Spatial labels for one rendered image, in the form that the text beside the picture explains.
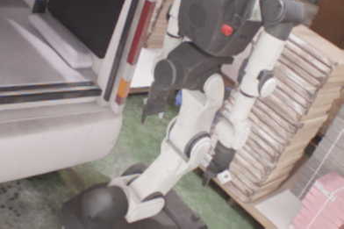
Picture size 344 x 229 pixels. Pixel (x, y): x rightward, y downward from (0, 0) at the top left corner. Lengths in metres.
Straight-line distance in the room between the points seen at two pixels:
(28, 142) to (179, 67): 0.66
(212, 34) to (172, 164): 0.70
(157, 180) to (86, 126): 0.40
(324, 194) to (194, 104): 1.08
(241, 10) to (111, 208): 0.95
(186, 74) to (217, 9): 0.27
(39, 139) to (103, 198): 0.36
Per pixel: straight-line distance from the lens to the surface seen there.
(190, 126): 1.91
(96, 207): 1.88
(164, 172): 2.03
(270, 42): 1.56
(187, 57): 1.66
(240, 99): 1.65
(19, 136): 1.78
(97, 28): 2.14
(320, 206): 2.65
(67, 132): 1.90
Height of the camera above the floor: 1.57
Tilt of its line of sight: 25 degrees down
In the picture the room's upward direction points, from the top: 24 degrees clockwise
